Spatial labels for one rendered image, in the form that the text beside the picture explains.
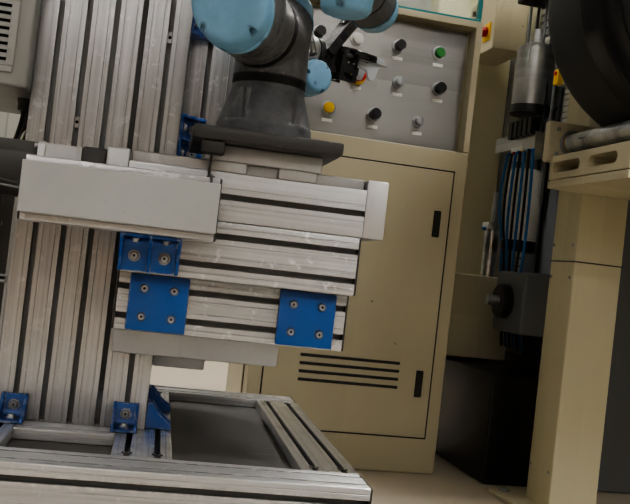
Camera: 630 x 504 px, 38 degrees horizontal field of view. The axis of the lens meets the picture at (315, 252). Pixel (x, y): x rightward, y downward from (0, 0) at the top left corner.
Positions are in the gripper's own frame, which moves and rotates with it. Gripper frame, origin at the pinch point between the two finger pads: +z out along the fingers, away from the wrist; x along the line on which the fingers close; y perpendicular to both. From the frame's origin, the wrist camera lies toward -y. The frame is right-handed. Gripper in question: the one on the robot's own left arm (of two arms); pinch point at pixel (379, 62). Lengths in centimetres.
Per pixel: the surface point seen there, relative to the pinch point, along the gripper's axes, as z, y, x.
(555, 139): 30.2, 11.4, 34.8
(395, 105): 20.8, 7.8, -16.6
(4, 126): 13, 40, -363
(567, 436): 43, 82, 47
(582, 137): 28, 10, 44
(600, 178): 21, 20, 58
